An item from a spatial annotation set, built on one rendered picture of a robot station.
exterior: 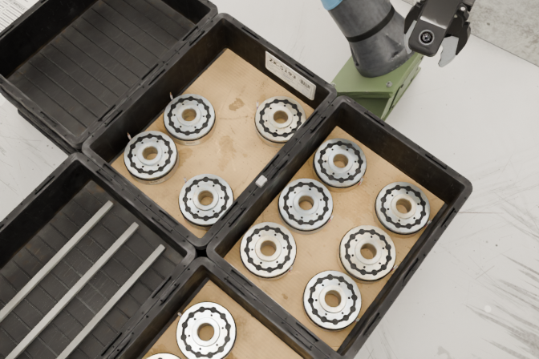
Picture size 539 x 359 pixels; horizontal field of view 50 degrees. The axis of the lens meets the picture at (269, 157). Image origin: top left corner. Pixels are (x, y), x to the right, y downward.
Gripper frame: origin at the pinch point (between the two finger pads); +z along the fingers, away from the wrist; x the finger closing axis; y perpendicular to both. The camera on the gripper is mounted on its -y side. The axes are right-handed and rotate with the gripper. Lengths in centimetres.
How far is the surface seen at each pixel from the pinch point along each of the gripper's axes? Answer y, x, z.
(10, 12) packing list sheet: -12, 98, 31
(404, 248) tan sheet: -23.6, -11.4, 23.6
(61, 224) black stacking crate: -51, 47, 22
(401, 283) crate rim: -33.3, -12.8, 14.1
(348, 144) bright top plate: -11.1, 6.7, 19.2
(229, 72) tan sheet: -6.9, 36.4, 20.4
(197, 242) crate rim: -43.8, 20.2, 13.0
